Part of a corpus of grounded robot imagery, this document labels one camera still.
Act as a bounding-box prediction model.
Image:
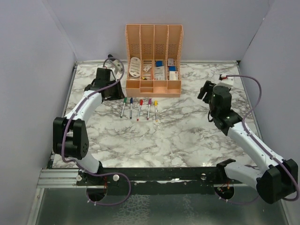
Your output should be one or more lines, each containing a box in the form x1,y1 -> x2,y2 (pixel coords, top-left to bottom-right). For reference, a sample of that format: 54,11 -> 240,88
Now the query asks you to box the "green capped white pen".
120,97 -> 127,118

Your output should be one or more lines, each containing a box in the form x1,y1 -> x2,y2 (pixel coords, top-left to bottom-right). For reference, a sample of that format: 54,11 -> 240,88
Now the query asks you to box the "blue pen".
129,97 -> 133,119

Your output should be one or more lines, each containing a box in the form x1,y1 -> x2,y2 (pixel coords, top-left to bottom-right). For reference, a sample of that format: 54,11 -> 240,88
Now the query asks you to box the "red pen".
136,99 -> 143,121

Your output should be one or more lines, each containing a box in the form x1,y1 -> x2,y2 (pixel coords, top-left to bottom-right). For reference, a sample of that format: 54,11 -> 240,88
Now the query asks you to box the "purple pen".
146,98 -> 152,120

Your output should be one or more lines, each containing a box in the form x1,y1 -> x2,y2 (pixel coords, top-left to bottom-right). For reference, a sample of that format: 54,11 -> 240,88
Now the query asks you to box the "yellow pen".
154,100 -> 158,122

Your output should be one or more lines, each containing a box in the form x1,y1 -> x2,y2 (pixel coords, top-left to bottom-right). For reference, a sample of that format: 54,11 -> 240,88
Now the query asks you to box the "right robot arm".
198,78 -> 300,204

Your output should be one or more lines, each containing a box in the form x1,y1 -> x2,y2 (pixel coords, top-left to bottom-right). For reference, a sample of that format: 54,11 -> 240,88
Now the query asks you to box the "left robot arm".
52,66 -> 124,185

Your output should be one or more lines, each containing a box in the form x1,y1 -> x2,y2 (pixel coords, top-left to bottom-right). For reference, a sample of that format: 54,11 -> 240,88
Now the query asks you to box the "white oval label card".
129,57 -> 141,78

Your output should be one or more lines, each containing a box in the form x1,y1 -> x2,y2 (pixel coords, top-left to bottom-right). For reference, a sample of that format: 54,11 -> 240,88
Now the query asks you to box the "white red card box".
169,71 -> 179,81

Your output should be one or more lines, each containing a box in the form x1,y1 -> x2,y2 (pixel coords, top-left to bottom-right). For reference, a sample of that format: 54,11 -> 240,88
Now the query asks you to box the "black grey stapler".
107,54 -> 116,61

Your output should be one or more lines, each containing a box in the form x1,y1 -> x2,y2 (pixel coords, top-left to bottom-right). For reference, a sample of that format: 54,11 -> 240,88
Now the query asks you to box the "blue eraser box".
155,60 -> 163,67
168,66 -> 177,71

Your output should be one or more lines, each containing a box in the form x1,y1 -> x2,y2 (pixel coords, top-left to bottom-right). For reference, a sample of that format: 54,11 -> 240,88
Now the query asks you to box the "white red staples box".
167,58 -> 176,67

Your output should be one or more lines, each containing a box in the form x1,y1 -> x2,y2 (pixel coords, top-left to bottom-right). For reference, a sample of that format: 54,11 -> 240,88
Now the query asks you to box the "white paper packet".
154,66 -> 165,80

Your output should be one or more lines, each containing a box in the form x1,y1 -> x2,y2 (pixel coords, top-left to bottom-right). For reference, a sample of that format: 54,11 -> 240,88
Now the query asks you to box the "peach plastic desk organizer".
125,24 -> 183,98

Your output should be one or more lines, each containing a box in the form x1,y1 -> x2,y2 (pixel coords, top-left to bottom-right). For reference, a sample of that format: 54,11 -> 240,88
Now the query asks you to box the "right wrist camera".
217,75 -> 234,90

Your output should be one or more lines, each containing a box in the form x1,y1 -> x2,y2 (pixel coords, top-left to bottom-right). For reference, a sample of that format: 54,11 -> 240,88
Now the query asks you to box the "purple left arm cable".
60,58 -> 132,207

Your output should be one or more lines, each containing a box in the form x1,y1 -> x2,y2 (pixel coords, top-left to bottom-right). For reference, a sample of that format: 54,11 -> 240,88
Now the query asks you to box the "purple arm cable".
60,58 -> 132,207
225,75 -> 300,206

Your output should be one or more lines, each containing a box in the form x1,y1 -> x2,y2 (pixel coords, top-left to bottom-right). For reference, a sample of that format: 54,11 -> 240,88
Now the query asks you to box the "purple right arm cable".
225,75 -> 300,206

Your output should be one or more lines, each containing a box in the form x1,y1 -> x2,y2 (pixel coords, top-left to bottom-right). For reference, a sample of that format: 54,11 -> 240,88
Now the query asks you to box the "black mounting rail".
76,166 -> 238,195

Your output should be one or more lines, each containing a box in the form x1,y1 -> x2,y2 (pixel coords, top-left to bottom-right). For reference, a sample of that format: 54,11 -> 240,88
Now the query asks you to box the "aluminium frame rail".
38,165 -> 263,188

